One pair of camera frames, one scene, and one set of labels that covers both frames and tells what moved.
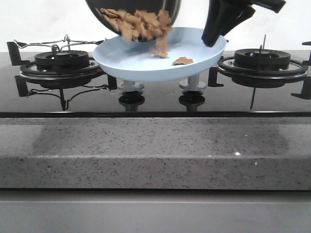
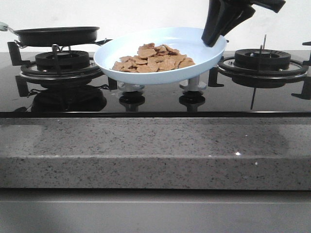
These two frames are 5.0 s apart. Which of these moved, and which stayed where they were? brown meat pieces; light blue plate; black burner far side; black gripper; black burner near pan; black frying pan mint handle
Moved: black frying pan mint handle; brown meat pieces
Stayed: black burner near pan; black burner far side; light blue plate; black gripper
